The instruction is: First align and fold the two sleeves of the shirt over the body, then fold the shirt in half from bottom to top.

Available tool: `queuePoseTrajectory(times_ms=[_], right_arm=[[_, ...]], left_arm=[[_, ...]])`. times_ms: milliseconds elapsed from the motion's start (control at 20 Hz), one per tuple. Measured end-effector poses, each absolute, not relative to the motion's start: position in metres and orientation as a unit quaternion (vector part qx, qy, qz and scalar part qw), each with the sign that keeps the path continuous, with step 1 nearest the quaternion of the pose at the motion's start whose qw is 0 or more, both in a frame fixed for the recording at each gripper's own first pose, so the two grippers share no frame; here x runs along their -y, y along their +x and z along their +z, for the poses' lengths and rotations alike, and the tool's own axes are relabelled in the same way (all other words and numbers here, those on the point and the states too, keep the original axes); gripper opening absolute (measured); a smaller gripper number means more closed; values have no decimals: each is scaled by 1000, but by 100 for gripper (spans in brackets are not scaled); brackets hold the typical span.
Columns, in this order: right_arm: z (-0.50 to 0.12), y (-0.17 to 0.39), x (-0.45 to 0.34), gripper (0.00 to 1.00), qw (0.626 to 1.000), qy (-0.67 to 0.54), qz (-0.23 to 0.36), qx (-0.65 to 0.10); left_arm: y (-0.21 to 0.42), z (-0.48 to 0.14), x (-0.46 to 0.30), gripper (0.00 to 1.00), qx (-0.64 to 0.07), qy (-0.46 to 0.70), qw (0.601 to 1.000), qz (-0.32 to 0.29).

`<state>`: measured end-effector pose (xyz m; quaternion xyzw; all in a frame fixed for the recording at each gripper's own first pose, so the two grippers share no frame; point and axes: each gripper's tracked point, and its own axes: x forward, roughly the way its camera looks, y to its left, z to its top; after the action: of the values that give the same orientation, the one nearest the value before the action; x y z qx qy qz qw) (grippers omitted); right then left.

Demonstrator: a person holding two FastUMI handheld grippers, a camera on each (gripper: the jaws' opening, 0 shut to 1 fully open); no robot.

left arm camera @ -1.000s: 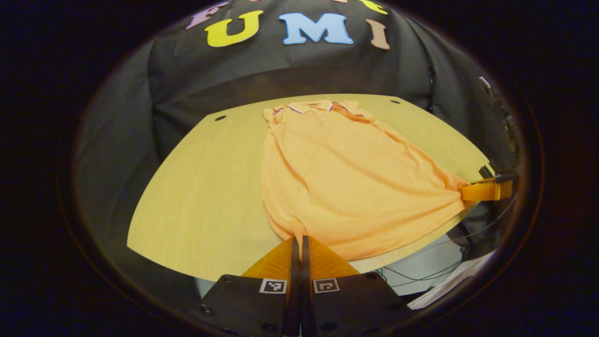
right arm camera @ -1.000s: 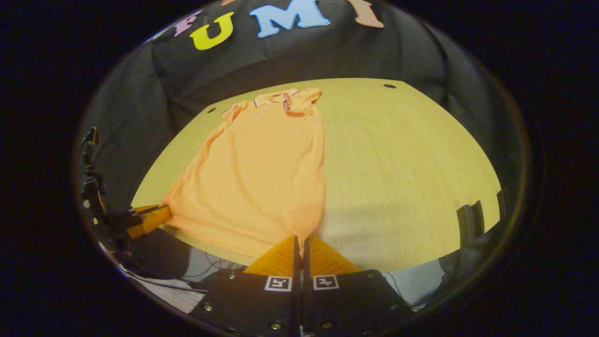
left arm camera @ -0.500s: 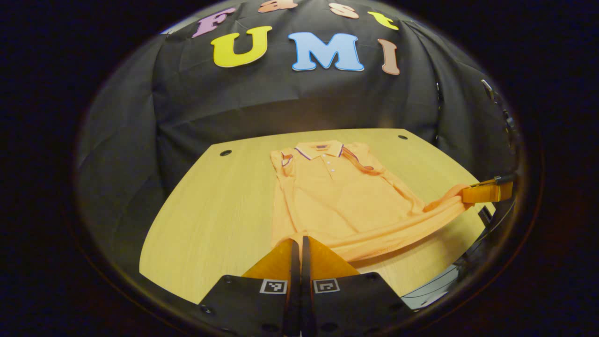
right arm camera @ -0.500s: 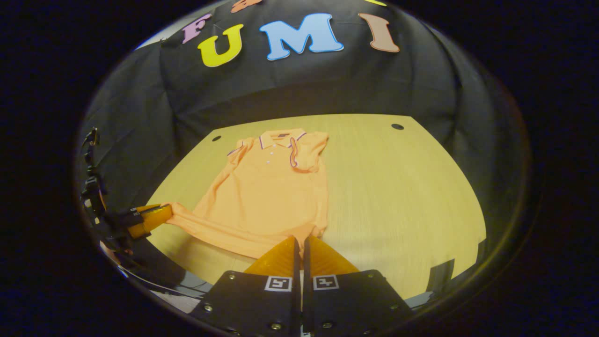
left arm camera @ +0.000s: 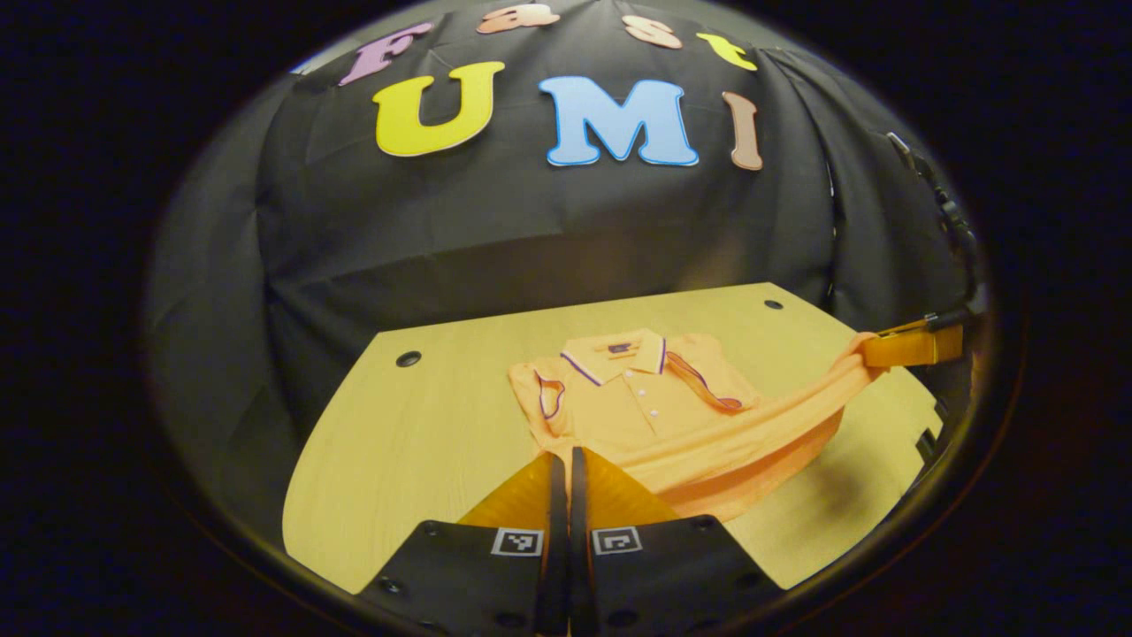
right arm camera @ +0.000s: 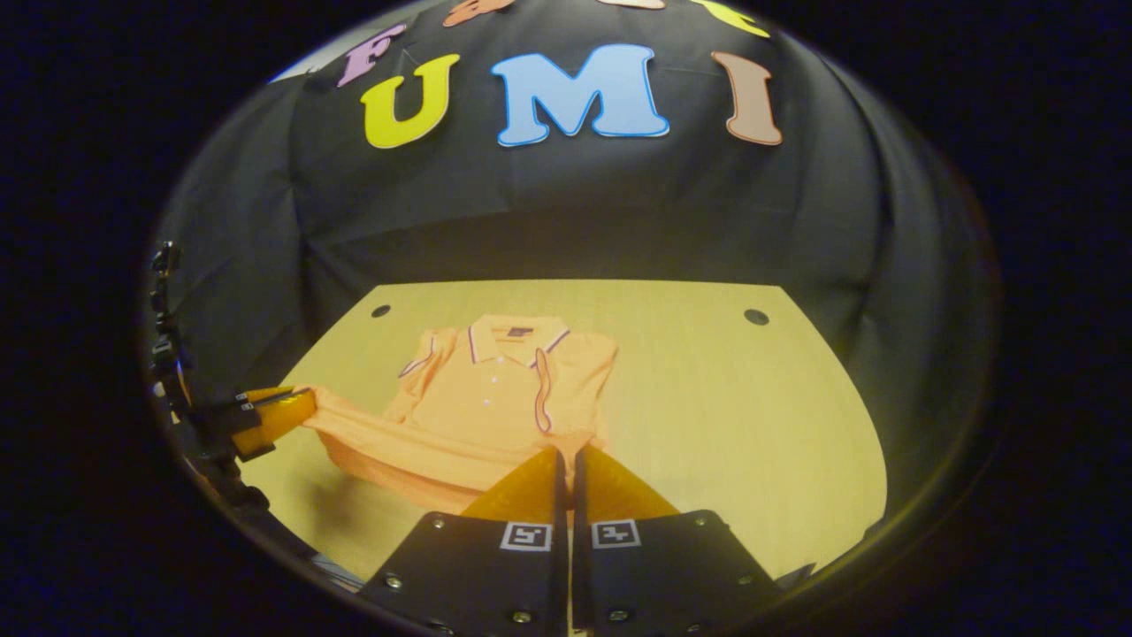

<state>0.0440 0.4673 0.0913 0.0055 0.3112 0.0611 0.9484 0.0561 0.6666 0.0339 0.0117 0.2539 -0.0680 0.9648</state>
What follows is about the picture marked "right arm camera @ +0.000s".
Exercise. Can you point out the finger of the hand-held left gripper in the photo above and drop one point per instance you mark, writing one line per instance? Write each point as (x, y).
(265, 392)
(279, 420)

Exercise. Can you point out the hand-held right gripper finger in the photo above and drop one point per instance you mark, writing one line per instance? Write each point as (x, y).
(560, 504)
(579, 509)

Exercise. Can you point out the orange T-shirt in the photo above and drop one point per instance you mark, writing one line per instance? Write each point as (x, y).
(495, 389)

